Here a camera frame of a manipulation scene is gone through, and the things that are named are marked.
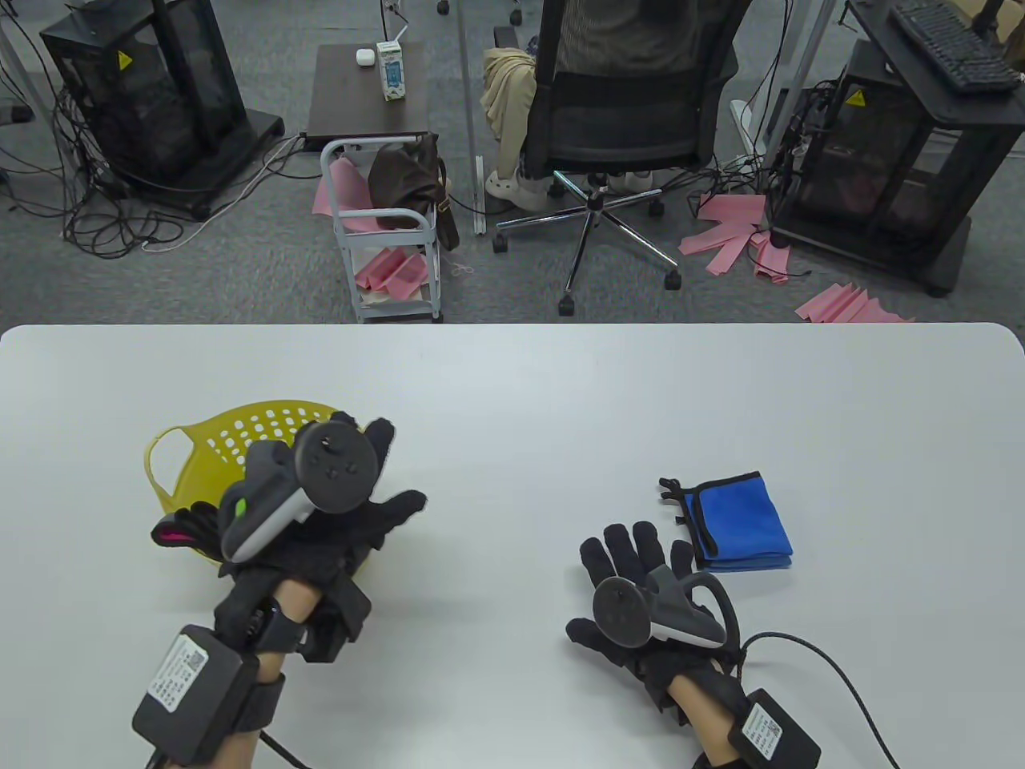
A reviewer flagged black mesh office chair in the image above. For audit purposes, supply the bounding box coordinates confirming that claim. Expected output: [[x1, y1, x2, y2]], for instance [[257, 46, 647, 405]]
[[490, 0, 758, 317]]

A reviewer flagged pink hand towel black trim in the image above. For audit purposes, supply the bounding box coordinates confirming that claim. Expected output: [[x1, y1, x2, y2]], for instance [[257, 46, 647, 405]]
[[151, 503, 233, 562]]

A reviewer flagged white drink carton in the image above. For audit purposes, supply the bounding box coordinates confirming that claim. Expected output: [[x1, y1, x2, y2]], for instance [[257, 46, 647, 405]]
[[376, 40, 408, 103]]

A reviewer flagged black sensor cable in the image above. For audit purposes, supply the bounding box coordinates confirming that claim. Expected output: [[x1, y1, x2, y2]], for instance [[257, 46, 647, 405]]
[[258, 731, 312, 769], [737, 631, 902, 769]]

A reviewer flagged dark brown low table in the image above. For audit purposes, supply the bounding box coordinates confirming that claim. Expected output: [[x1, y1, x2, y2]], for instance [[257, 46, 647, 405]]
[[304, 43, 432, 147]]

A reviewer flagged brown leather bag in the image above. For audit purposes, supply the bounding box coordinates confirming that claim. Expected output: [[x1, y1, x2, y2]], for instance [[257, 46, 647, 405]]
[[366, 132, 462, 252]]

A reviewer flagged black floor cable tangle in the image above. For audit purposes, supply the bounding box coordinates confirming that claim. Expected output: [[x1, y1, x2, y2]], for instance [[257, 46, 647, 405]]
[[685, 76, 810, 221], [0, 76, 309, 261]]

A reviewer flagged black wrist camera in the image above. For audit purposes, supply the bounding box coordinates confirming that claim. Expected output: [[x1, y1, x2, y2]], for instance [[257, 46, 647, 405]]
[[649, 677, 689, 726], [303, 573, 375, 664]]

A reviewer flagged black mesh equipment cabinet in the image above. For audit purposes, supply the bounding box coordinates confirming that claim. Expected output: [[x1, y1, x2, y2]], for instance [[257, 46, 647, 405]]
[[765, 0, 1025, 299], [38, 0, 287, 222]]

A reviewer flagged person's left forearm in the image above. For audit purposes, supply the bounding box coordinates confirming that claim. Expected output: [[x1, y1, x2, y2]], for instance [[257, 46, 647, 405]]
[[212, 578, 328, 769]]

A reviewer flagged yellow perforated plastic basket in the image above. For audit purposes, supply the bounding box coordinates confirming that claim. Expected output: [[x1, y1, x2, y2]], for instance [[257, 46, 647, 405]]
[[144, 401, 377, 578]]

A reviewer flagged black computer keyboard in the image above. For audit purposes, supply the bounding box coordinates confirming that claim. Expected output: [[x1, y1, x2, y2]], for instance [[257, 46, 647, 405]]
[[889, 0, 1025, 96]]

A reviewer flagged grey metal post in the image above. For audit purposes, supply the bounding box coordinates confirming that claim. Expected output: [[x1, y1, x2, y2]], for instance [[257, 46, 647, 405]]
[[455, 0, 488, 237]]

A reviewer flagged person's right hand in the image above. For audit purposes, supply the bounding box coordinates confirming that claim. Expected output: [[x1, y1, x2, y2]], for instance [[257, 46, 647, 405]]
[[566, 521, 751, 699]]

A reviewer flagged white metal trolley cart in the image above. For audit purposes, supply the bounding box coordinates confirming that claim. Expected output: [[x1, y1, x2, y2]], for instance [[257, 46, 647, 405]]
[[320, 135, 445, 325]]

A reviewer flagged grey-backed blue hand towel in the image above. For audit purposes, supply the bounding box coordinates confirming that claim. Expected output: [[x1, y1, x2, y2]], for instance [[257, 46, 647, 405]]
[[689, 513, 794, 572], [661, 471, 794, 559]]

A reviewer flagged grey VR controller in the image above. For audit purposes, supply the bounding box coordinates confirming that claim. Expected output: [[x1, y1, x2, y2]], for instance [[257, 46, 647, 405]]
[[219, 422, 387, 566], [593, 565, 740, 651]]

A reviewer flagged white desk leg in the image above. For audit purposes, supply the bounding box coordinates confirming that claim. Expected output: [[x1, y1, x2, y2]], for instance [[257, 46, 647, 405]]
[[730, 0, 840, 173]]

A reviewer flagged person's left hand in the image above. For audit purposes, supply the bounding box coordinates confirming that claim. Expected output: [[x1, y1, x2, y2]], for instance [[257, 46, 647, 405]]
[[213, 412, 429, 639]]

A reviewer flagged black wrist sensor box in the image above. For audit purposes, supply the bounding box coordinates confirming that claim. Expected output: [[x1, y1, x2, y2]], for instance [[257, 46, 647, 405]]
[[729, 689, 822, 769], [131, 625, 285, 766]]

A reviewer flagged person's right forearm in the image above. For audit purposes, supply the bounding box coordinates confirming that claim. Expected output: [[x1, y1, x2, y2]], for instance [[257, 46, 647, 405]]
[[671, 677, 742, 769]]

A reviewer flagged pink paper sheet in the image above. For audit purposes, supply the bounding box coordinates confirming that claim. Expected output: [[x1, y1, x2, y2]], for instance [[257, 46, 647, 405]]
[[794, 282, 916, 324], [678, 223, 762, 279], [695, 192, 770, 233], [354, 246, 430, 294], [312, 156, 401, 236], [751, 231, 794, 286]]

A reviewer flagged black wrist smart band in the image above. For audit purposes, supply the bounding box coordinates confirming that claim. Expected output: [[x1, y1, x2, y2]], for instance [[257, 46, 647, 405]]
[[244, 602, 309, 656]]

